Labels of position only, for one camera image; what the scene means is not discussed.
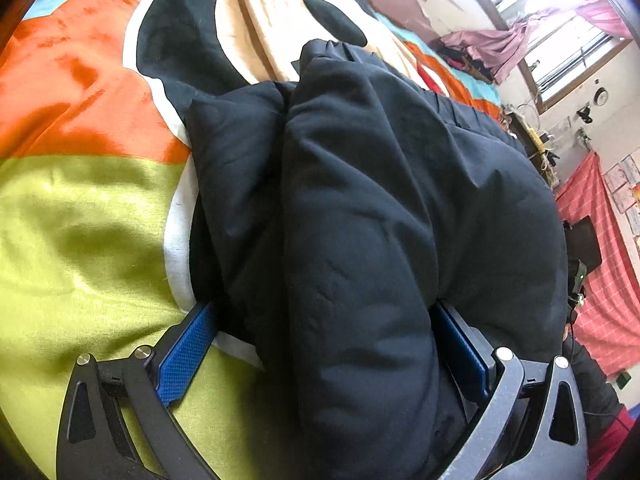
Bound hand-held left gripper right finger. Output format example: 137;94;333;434
430;300;589;480

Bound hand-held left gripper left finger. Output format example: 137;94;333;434
55;301;237;480

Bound black padded jacket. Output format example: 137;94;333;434
185;39;571;480

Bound person's right forearm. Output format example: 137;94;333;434
562;332;626;447

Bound pile of dark clothes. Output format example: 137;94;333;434
437;47;496;84

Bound red checked cloth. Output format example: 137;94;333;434
555;150;640;379

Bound cluttered desk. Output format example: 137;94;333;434
502;102;565;192

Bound colourful printed blanket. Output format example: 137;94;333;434
0;0;506;480

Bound window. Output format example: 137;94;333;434
460;0;632;111

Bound papers on wall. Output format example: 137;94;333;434
602;155;640;252

